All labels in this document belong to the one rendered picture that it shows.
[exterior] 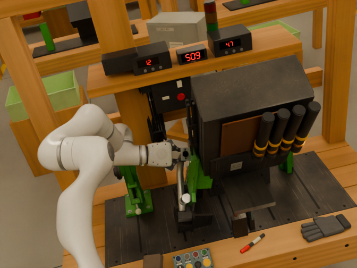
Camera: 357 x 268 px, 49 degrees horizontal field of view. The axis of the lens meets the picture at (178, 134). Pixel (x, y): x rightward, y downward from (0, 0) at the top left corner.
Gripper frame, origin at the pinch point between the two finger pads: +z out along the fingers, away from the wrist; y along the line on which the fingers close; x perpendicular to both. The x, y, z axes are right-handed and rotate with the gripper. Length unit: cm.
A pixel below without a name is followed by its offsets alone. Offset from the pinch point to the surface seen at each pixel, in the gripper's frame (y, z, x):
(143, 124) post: 17.1, -14.7, 17.6
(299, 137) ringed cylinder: -1, 32, -40
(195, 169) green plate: -7.7, 2.7, -9.9
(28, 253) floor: -48, -89, 167
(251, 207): -23.1, 21.0, -19.7
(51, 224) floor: -27, -75, 183
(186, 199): -18.7, 0.8, -0.2
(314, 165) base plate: -3, 69, 16
